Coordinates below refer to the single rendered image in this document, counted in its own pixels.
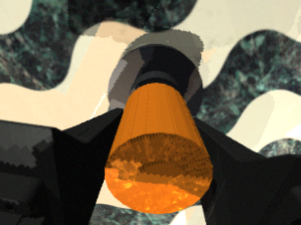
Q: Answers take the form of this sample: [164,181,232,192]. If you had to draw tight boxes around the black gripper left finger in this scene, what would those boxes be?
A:
[0,108,124,225]

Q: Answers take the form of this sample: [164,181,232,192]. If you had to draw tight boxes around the orange knob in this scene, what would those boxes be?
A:
[105,83,212,214]

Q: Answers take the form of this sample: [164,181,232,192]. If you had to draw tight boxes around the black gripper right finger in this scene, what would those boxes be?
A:
[193,117,301,225]

